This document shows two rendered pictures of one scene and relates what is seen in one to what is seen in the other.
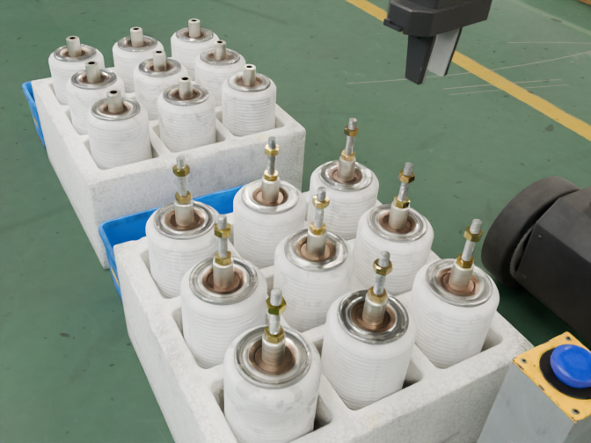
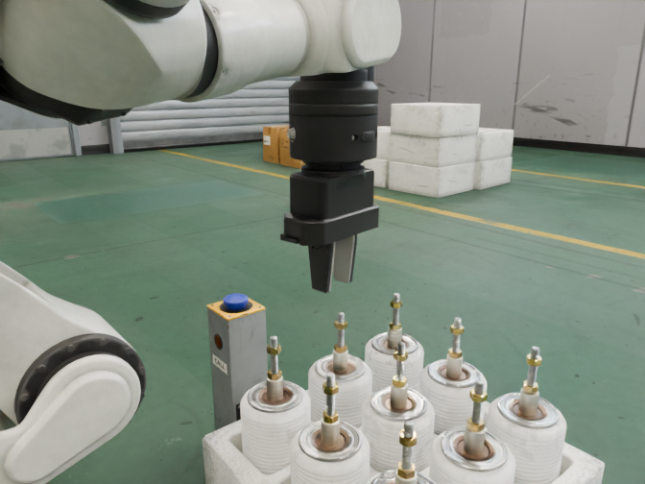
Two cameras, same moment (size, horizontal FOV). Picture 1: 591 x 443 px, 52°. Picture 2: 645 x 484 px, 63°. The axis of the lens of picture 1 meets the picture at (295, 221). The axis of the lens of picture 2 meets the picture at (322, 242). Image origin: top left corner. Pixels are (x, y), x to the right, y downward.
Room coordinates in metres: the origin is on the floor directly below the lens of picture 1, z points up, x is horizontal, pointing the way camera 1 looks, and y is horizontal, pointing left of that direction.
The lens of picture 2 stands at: (1.13, -0.21, 0.66)
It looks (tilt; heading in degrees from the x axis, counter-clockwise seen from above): 17 degrees down; 172
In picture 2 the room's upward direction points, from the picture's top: straight up
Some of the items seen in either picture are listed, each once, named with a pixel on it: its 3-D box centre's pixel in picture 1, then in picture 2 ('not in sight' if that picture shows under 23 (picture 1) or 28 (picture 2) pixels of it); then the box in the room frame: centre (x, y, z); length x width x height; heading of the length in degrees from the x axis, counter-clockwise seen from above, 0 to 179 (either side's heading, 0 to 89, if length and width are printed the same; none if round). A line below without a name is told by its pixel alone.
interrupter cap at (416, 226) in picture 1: (397, 222); (329, 440); (0.60, -0.13, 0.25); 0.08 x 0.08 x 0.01
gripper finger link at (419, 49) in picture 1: (416, 53); (346, 253); (0.59, -0.11, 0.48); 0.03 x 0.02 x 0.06; 42
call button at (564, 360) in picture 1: (573, 368); (235, 302); (0.33, -0.24, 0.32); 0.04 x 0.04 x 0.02
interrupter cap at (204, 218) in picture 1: (185, 220); (527, 410); (0.58, 0.14, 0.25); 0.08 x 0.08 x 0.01
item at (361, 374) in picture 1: (361, 371); (339, 420); (0.44, -0.09, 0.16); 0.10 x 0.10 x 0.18
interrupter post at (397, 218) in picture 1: (398, 214); (330, 431); (0.60, -0.13, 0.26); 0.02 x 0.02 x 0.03
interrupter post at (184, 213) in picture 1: (184, 211); (528, 401); (0.58, 0.14, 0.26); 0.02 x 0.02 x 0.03
